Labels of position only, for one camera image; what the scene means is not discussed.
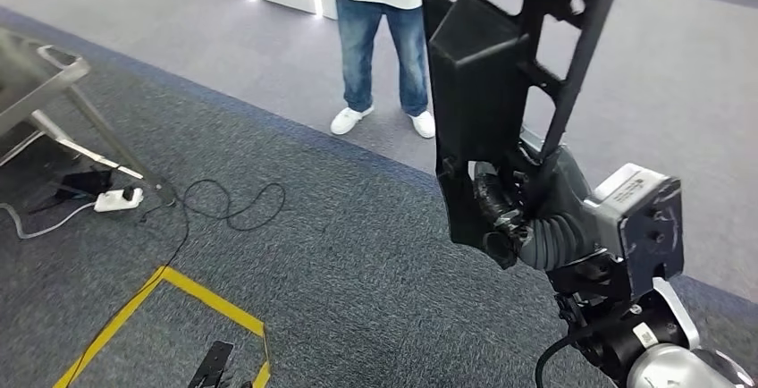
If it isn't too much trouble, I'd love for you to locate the wrist camera with black bracket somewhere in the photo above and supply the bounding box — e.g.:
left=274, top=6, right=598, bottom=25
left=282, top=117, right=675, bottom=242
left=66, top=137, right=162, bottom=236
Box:
left=583, top=163, right=685, bottom=304

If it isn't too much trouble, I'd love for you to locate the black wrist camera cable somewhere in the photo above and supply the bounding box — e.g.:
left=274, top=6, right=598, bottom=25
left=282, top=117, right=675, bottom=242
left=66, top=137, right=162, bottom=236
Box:
left=535, top=332, right=594, bottom=388

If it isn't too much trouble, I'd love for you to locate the black power adapter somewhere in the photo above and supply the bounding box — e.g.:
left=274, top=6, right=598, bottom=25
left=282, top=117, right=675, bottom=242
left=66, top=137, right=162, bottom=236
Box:
left=55, top=169, right=114, bottom=200

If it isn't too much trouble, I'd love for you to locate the grey power strip cable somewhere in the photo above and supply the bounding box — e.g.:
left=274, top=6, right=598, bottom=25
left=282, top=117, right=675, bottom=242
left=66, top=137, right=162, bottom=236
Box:
left=0, top=200, right=99, bottom=240

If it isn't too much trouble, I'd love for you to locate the stainless steel workbench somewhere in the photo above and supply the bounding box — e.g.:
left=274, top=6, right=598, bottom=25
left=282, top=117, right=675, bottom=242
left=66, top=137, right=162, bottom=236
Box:
left=0, top=27, right=179, bottom=206

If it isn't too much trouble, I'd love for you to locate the yellow floor tape square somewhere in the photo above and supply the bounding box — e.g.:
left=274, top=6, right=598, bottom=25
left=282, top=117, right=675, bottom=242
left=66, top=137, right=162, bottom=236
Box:
left=53, top=265, right=273, bottom=388

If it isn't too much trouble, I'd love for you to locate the white power strip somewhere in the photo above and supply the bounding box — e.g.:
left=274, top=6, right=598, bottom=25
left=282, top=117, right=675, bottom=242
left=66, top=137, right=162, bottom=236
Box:
left=93, top=185, right=145, bottom=214

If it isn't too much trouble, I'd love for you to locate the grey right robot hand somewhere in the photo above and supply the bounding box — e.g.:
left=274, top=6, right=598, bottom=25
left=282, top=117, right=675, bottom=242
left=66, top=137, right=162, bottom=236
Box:
left=473, top=127, right=594, bottom=271

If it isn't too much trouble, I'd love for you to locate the black bracket at robot's left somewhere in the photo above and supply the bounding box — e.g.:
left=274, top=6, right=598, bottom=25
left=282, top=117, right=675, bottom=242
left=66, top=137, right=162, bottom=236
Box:
left=188, top=341, right=235, bottom=388

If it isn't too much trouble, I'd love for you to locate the black floor cable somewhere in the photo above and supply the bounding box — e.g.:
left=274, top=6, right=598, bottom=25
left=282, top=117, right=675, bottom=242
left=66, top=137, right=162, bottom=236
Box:
left=62, top=179, right=287, bottom=388

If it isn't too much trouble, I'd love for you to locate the person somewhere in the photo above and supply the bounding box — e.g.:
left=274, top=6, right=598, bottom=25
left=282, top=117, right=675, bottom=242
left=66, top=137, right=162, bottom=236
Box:
left=331, top=0, right=495, bottom=139

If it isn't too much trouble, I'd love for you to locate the long black plastic part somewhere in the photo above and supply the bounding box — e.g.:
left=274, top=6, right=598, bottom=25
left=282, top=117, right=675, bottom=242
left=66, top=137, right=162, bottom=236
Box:
left=416, top=0, right=630, bottom=271

